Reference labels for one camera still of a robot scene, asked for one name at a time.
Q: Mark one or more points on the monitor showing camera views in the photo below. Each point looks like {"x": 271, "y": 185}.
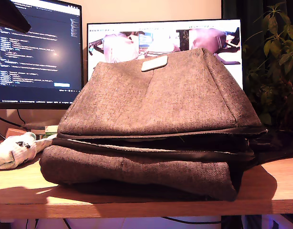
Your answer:
{"x": 113, "y": 31}

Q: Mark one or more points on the monitor showing dark code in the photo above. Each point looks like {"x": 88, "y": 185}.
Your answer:
{"x": 41, "y": 59}

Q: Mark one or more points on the small green white box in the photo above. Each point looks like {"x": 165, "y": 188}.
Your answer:
{"x": 51, "y": 129}

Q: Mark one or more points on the grey fabric backpack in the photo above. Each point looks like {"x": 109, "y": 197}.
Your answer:
{"x": 149, "y": 102}

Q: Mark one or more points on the small orange box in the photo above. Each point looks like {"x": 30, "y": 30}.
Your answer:
{"x": 14, "y": 132}

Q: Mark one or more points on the white sock pair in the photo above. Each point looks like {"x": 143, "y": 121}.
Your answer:
{"x": 15, "y": 150}

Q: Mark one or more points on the dark curtain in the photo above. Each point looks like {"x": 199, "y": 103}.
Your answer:
{"x": 246, "y": 14}

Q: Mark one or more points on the black table leg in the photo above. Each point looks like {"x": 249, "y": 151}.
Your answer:
{"x": 232, "y": 223}

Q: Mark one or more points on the green leafy houseplant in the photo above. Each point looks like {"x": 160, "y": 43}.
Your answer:
{"x": 275, "y": 78}

